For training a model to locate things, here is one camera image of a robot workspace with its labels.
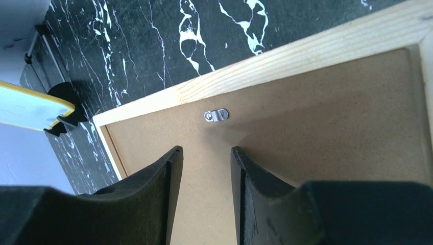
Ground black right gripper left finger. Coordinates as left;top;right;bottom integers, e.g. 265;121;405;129
1;146;183;244

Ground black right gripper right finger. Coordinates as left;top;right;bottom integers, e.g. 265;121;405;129
231;146;432;244

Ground light wooden picture frame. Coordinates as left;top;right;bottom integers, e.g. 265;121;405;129
93;1;432;180

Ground orange rimmed whiteboard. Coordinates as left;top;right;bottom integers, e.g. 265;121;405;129
1;81;76;131

